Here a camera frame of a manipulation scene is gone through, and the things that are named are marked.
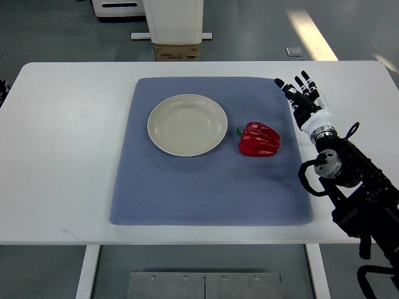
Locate metal floor plate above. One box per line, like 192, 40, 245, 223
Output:
127, 272, 283, 298

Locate white table frame legs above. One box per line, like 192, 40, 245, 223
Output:
75, 244, 331, 298

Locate cream round plate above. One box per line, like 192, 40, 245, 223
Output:
147, 94, 228, 157

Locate white cabinet with slot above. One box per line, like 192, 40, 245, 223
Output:
91, 0, 145, 17

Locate white pedestal stand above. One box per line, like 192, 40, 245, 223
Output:
130, 0, 213, 45

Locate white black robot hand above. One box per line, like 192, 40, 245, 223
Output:
274, 70, 337, 144

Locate red bell pepper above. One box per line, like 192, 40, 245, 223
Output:
236, 121, 281, 157

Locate cardboard box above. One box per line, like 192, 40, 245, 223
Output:
154, 44, 200, 62

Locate grey floor outlet plate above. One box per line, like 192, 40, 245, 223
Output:
286, 47, 303, 57

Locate black object at left edge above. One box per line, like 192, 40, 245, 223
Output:
0, 79, 10, 107

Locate blue woven table mat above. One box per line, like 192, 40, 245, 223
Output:
110, 77, 313, 226

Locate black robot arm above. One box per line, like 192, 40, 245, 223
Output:
298, 123, 398, 298

